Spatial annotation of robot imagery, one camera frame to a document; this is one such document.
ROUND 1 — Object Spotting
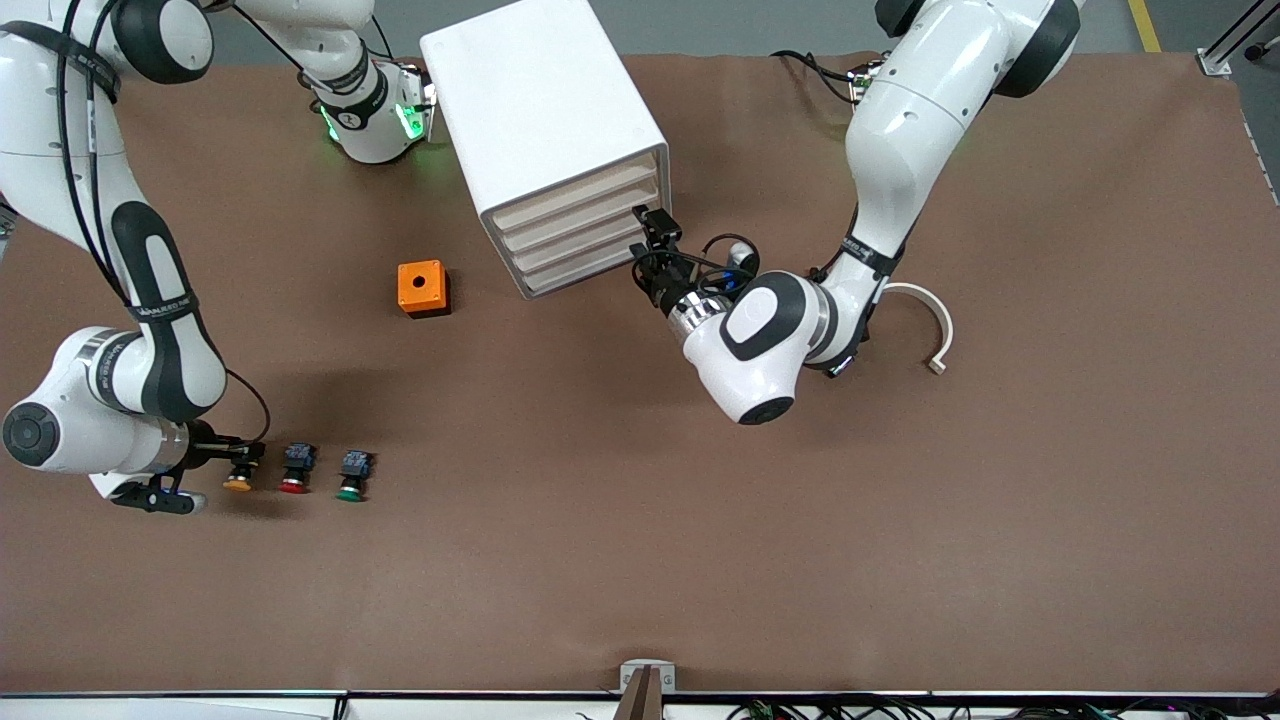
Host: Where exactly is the red mushroom push button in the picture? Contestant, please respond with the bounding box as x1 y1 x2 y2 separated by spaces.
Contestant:
277 442 320 495

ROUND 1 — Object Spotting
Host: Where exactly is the green mushroom push button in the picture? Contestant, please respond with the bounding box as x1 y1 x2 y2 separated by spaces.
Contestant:
335 449 377 502

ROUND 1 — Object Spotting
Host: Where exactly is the brown table cover mat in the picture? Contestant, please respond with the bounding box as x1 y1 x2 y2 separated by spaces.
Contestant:
0 50 1280 698

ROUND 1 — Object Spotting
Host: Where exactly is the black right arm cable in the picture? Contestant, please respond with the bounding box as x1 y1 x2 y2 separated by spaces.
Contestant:
55 0 273 446

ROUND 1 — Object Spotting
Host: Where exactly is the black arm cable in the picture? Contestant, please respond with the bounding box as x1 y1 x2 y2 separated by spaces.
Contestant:
640 232 764 297
55 0 273 446

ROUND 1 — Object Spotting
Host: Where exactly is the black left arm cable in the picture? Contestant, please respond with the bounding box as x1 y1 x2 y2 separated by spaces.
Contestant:
640 232 764 297

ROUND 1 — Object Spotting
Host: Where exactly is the orange button enclosure box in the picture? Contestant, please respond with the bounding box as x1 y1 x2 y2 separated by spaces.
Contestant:
397 260 452 319

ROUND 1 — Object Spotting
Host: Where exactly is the black base power cable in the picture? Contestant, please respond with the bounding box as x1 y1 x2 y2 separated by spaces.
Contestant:
770 48 863 103

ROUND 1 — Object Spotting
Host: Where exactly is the white curved plastic bracket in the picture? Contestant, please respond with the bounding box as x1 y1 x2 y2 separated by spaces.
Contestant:
880 282 955 376

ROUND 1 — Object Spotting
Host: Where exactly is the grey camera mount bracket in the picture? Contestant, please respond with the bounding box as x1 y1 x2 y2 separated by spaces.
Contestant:
620 659 677 720

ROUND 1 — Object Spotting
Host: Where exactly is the black cable bundle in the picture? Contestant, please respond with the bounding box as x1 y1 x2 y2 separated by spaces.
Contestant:
730 695 1280 720

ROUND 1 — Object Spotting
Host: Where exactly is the aluminium frame profile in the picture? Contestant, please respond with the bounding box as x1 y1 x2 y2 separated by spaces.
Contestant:
1195 0 1280 77

